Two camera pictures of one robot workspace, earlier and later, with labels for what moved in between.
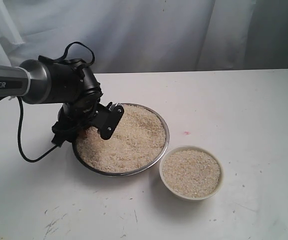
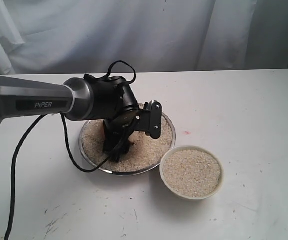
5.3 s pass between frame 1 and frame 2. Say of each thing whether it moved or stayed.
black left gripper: moved
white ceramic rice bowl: stayed
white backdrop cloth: stayed
